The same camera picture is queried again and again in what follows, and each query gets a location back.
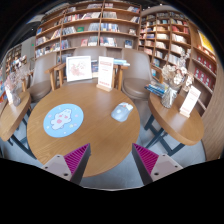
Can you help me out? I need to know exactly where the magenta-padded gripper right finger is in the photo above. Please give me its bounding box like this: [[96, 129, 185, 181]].
[[131, 143, 184, 186]]

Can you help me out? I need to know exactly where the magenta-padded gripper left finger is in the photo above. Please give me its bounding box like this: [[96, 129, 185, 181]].
[[41, 143, 92, 185]]

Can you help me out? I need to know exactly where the grey computer mouse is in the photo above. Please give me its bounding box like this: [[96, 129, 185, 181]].
[[110, 101, 134, 123]]

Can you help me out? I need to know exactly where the round wooden side table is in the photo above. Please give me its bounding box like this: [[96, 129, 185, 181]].
[[143, 91, 205, 157], [0, 91, 33, 158]]

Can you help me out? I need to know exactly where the small white table sign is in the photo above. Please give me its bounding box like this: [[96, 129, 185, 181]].
[[4, 84, 14, 106], [179, 85, 202, 118]]

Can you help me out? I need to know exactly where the glass vase with dried flowers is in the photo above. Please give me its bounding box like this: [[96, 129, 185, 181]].
[[160, 49, 195, 109], [4, 68, 32, 108]]

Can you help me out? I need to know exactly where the brown padded wooden armchair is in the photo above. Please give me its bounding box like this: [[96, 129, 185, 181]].
[[27, 51, 63, 103], [120, 48, 158, 101], [53, 45, 122, 92]]

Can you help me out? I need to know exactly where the white framed floral picture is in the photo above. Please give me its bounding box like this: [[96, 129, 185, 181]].
[[65, 55, 93, 83]]

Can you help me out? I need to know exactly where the dark cover book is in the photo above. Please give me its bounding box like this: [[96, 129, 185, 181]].
[[91, 59, 100, 78]]

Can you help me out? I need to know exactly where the white sign on wooden base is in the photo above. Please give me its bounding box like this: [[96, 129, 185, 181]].
[[96, 55, 115, 93]]

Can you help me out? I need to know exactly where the stack of light blue books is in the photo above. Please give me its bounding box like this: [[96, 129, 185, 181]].
[[113, 58, 132, 67]]

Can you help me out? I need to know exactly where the distant small book shelf unit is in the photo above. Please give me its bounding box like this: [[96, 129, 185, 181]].
[[3, 43, 28, 78]]

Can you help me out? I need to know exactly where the curved wooden book shelf unit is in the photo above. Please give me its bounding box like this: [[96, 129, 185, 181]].
[[138, 9, 218, 112]]

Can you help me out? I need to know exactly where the wide wooden book shelf unit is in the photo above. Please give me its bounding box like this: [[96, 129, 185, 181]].
[[34, 0, 143, 64]]

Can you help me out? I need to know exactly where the white hanging ceiling sign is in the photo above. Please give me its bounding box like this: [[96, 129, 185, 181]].
[[28, 14, 45, 25]]

